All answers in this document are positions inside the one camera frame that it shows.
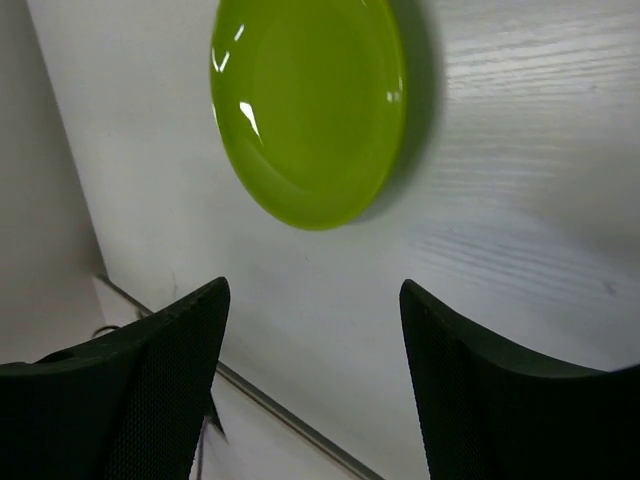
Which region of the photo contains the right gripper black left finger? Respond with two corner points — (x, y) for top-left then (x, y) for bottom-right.
(1, 278), (230, 479)

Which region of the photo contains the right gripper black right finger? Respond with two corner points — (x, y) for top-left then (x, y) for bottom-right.
(399, 280), (639, 479)

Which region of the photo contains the green plastic plate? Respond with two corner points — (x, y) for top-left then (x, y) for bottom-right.
(210, 1), (407, 230)

